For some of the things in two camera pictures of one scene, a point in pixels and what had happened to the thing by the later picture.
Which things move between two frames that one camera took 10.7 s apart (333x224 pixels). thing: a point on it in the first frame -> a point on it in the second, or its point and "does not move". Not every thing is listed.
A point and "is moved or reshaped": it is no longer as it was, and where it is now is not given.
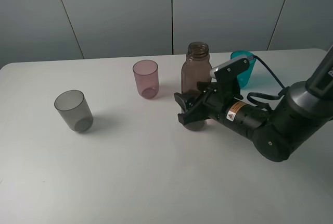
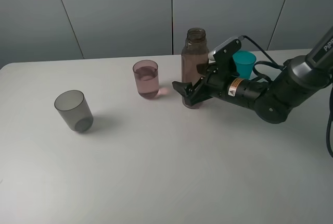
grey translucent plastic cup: (74, 109) does not move
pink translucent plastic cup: (146, 75) does not move
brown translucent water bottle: (196, 67) is moved or reshaped
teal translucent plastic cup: (244, 77) does not move
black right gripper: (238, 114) -> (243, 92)
